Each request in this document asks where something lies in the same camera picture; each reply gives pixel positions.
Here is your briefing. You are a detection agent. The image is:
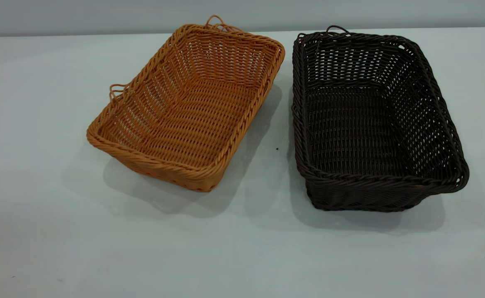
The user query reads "light brown wicker basket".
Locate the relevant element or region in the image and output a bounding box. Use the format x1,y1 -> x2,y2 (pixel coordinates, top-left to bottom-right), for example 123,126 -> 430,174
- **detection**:
86,15 -> 286,192

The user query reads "dark brown wicker basket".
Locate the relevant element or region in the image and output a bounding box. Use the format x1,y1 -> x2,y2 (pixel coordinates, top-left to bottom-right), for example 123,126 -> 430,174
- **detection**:
291,25 -> 470,213

